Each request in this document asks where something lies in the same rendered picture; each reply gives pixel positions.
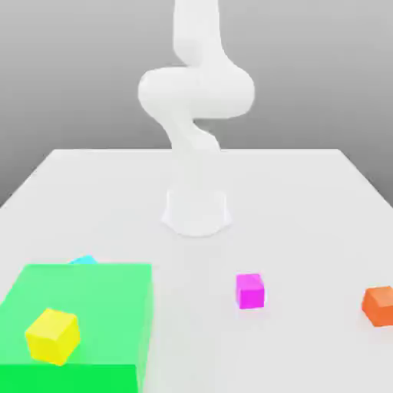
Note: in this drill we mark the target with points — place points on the small yellow cube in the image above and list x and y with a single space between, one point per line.
52 337

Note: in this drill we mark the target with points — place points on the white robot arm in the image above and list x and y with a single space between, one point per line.
196 92

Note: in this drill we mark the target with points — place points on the small magenta cube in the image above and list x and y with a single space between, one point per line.
250 291

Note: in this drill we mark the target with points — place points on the large green box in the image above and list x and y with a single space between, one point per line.
101 307

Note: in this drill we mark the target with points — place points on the small orange cube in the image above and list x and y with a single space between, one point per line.
379 305

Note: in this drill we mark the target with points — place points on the small cyan cube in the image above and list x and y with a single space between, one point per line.
83 260

